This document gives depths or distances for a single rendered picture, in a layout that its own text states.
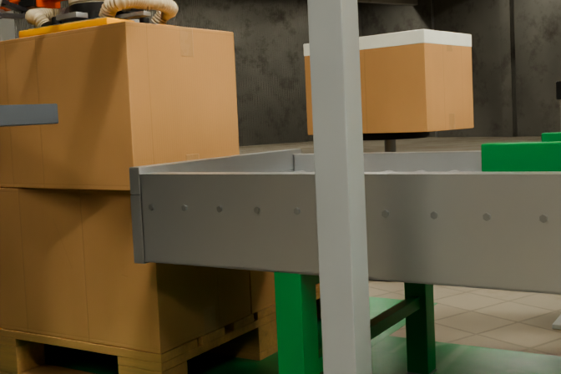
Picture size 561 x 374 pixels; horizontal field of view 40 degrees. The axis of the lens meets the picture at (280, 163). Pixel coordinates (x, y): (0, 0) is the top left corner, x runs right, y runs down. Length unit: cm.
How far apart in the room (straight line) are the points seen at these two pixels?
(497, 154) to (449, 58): 186
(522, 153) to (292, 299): 50
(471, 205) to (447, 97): 191
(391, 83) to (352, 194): 195
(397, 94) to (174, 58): 136
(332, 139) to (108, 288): 97
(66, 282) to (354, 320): 106
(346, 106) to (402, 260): 32
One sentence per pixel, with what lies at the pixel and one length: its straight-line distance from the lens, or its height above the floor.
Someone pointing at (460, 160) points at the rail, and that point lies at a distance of 199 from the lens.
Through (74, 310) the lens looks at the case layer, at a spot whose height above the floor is 23.
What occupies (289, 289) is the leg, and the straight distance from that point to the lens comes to 148.
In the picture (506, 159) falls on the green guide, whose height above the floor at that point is 61.
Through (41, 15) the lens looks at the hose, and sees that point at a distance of 221.
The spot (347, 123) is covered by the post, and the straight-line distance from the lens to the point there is 118.
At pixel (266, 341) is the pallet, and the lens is 231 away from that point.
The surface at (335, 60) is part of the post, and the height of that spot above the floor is 79.
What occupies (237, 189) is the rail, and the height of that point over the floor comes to 56.
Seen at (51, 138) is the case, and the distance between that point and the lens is 206.
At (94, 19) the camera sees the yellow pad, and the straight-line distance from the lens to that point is 200.
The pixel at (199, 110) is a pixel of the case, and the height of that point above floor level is 73.
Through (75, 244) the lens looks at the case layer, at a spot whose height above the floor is 40.
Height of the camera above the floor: 70
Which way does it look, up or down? 3 degrees down
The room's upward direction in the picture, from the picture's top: 3 degrees counter-clockwise
